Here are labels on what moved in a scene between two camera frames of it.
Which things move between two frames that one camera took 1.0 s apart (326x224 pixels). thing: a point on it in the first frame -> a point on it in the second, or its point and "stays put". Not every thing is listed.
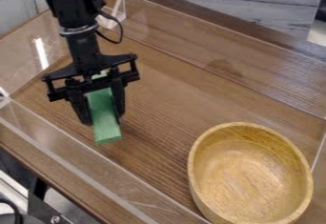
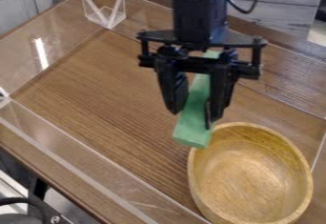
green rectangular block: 105,114 -> 190,129
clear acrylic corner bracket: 118,11 stays put
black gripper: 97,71 -> 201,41
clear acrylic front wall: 58,180 stays put
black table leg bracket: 41,213 stays put
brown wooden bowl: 251,175 stays put
